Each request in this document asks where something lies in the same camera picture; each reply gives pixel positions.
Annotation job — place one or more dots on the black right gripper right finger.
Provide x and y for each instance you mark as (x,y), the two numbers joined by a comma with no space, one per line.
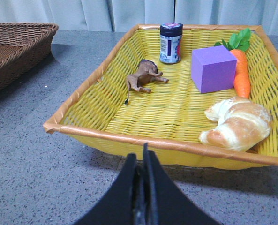
(165,202)

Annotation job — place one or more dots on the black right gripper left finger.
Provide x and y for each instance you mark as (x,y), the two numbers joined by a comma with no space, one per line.
(115,207)

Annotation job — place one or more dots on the croissant bread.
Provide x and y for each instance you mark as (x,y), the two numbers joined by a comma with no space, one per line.
(241,124)

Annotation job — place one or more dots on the yellow woven basket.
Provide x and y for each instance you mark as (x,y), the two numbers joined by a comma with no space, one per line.
(171,117)

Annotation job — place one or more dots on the brown toy lion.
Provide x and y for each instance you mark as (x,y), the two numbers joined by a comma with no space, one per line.
(147,72)

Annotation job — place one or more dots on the purple foam cube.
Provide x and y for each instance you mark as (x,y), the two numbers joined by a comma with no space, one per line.
(213,69)

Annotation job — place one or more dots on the small dark-lidded jar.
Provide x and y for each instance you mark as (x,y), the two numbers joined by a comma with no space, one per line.
(170,42)

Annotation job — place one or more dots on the toy carrot with leaves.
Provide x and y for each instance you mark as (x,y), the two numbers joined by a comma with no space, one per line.
(238,44)

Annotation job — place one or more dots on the brown wicker basket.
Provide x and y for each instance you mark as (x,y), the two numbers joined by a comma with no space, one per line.
(23,46)

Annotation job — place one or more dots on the white curtain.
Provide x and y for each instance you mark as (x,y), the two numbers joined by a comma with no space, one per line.
(121,15)

